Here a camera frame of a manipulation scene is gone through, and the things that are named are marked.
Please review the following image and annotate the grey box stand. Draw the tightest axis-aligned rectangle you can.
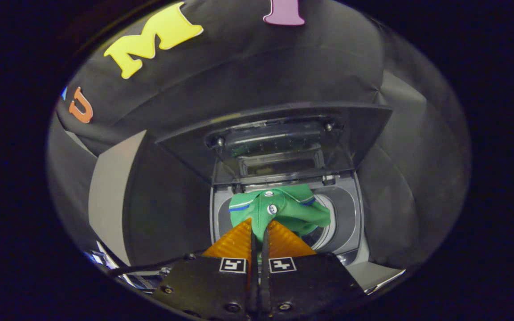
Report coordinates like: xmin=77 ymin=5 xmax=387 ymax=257
xmin=88 ymin=130 xmax=148 ymax=266

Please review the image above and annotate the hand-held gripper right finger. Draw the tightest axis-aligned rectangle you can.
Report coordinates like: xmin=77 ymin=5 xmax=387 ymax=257
xmin=259 ymin=219 xmax=367 ymax=317

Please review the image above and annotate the green polo shirt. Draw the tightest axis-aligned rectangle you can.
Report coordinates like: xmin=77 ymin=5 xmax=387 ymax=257
xmin=228 ymin=184 xmax=331 ymax=243

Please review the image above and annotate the black cable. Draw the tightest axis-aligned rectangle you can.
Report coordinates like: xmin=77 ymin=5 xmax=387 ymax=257
xmin=108 ymin=254 xmax=195 ymax=277

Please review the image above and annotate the black backdrop cloth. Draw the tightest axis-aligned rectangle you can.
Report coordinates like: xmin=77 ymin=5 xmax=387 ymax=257
xmin=45 ymin=0 xmax=471 ymax=270

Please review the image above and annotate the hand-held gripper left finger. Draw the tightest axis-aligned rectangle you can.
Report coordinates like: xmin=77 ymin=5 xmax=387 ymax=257
xmin=161 ymin=218 xmax=257 ymax=319

